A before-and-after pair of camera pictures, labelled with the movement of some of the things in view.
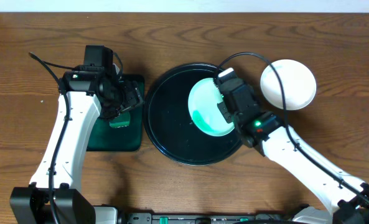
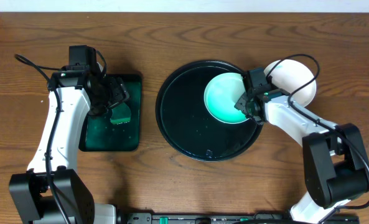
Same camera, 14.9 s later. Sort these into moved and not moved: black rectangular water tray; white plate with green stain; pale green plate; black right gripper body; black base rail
Moved: black right gripper body; pale green plate
Not moved: black rectangular water tray; white plate with green stain; black base rail
